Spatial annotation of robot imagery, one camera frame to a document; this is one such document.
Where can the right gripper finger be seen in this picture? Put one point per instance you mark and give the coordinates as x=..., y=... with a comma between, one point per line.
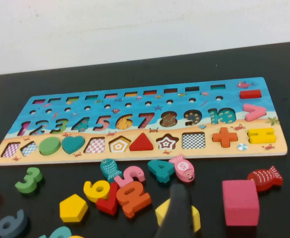
x=178, y=213

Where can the yellow pentagon piece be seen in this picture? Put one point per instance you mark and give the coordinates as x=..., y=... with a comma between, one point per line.
x=73, y=208

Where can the red triangle piece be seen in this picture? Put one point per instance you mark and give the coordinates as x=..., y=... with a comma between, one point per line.
x=141, y=144

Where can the orange plus sign piece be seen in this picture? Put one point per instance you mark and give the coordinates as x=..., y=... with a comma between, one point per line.
x=224, y=138

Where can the colourful wooden puzzle board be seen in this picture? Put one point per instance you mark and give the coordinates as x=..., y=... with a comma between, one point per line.
x=144, y=119

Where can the yellow equals sign piece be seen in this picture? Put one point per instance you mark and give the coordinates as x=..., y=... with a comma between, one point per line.
x=261, y=136

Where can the teal number piece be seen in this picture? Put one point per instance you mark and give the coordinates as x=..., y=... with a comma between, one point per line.
x=58, y=233

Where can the pink greater-than sign piece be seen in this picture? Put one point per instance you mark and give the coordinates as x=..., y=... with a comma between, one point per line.
x=252, y=112

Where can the teal heart piece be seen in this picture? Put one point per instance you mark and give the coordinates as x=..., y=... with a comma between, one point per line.
x=73, y=143

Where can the red minus sign piece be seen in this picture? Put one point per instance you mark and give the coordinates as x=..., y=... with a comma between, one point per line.
x=250, y=94

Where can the green round piece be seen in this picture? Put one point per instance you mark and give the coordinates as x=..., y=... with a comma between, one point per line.
x=49, y=146

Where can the yellow square block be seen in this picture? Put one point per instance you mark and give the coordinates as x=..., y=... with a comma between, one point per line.
x=160, y=213

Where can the pink wooden fish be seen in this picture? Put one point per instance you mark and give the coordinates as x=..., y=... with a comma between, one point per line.
x=183, y=168

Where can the teal number four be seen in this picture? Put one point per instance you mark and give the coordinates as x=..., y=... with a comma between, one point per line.
x=162, y=171

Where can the orange number ten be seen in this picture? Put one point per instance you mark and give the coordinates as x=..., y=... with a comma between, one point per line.
x=133, y=199

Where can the pink number five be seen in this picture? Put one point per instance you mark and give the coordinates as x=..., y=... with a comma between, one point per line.
x=134, y=173

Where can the magenta square block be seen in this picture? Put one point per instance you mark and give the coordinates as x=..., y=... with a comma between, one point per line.
x=240, y=202

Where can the red number seven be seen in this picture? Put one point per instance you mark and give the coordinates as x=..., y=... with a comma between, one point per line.
x=108, y=204

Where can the teal wooden fish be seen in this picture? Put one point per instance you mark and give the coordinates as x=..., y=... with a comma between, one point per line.
x=108, y=169

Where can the yellow number six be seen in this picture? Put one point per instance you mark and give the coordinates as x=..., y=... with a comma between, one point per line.
x=91, y=189

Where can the red wooden fish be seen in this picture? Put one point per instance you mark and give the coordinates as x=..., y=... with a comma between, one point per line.
x=263, y=178

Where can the green number three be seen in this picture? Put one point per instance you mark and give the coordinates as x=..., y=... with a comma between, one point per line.
x=30, y=182

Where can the grey-blue number nine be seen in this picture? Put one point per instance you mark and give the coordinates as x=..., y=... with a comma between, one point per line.
x=11, y=224

